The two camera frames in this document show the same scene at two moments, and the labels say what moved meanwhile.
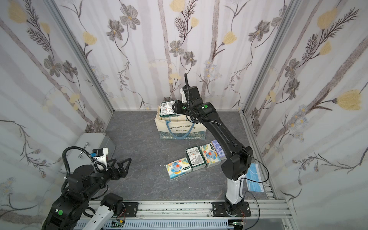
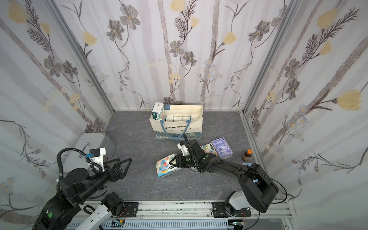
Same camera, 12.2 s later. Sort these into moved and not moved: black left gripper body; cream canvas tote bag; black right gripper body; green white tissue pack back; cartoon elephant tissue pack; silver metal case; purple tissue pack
Moved: cream canvas tote bag; black right gripper body; green white tissue pack back
Not moved: purple tissue pack; black left gripper body; cartoon elephant tissue pack; silver metal case
